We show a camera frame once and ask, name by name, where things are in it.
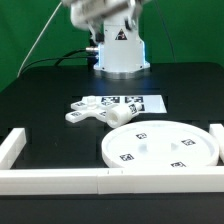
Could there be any white right fence bar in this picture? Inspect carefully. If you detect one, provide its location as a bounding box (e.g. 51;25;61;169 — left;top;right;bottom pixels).
209;123;224;163

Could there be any white fence bar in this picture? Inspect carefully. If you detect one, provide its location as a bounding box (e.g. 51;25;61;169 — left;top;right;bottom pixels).
209;123;224;163
0;128;27;170
0;166;224;195

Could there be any white front fence bar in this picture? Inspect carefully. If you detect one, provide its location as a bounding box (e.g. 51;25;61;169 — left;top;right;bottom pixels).
0;166;224;195

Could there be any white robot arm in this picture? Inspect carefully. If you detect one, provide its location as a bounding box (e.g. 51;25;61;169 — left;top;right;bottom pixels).
61;0;151;79

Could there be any white thin cable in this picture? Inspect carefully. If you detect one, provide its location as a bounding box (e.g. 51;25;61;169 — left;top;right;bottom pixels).
16;0;64;77

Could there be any white left fence bar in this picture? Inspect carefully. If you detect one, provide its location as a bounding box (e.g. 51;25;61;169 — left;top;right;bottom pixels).
0;128;27;170

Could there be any white marker sheet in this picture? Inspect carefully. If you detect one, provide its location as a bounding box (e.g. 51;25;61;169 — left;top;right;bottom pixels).
99;95;167;113

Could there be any white round table top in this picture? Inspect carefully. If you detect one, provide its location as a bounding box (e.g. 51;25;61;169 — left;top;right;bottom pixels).
101;120;219;169

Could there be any white cross table base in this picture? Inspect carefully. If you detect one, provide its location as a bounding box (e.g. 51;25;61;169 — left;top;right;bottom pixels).
65;96;120;123

